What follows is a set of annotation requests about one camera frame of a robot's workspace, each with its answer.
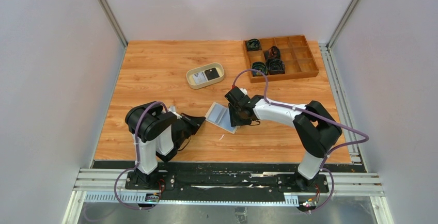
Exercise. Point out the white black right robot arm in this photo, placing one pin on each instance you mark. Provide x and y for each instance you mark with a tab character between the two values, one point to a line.
316	128

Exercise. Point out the white leather card holder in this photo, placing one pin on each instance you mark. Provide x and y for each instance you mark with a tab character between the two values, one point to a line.
219	116

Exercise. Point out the black VIP card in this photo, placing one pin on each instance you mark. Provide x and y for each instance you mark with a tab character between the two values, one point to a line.
211	74

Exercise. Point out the silver VIP card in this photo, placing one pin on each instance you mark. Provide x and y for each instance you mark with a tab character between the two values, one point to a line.
199	78

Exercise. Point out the rolled green black tie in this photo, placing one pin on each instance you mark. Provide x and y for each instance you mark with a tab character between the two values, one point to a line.
259	68

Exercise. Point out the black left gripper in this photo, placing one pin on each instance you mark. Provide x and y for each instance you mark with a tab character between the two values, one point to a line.
185	124

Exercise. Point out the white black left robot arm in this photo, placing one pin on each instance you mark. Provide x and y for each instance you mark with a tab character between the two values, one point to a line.
157	133

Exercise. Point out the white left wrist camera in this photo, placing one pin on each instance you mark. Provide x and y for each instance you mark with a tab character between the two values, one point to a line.
173	110

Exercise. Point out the aluminium rail frame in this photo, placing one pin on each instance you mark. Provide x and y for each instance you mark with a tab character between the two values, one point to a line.
156	71

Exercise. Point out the cream oval plastic tray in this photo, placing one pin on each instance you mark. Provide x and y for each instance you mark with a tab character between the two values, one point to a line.
216	65

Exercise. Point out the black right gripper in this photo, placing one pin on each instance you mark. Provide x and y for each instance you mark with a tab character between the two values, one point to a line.
235	112

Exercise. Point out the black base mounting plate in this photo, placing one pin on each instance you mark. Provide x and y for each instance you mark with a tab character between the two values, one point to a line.
226	182

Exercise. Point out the wooden compartment organizer box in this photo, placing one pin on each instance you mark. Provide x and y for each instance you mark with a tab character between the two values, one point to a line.
295	53

